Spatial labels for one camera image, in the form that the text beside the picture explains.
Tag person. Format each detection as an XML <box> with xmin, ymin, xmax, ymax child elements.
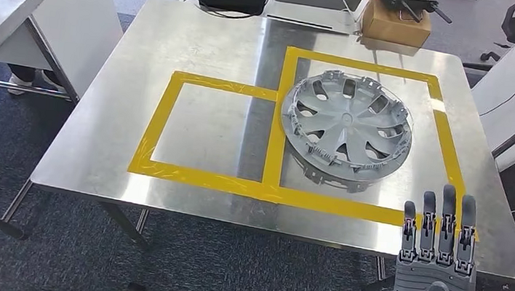
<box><xmin>5</xmin><ymin>63</ymin><xmax>71</xmax><ymax>102</ymax></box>

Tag brown cardboard box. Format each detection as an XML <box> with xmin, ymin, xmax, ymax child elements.
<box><xmin>359</xmin><ymin>0</ymin><xmax>436</xmax><ymax>50</ymax></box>

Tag yellow tape on workbench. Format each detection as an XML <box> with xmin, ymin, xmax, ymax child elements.
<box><xmin>124</xmin><ymin>29</ymin><xmax>498</xmax><ymax>239</ymax></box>

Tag white desk panel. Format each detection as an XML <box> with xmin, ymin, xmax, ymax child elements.
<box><xmin>0</xmin><ymin>0</ymin><xmax>128</xmax><ymax>100</ymax></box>

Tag silver laptop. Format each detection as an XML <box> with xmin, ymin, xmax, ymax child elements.
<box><xmin>265</xmin><ymin>0</ymin><xmax>371</xmax><ymax>37</ymax></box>

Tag stainless steel workbench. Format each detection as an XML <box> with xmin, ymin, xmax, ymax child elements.
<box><xmin>0</xmin><ymin>0</ymin><xmax>515</xmax><ymax>291</ymax></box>

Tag silver plastic hubcap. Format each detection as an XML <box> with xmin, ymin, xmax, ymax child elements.
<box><xmin>274</xmin><ymin>63</ymin><xmax>420</xmax><ymax>189</ymax></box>

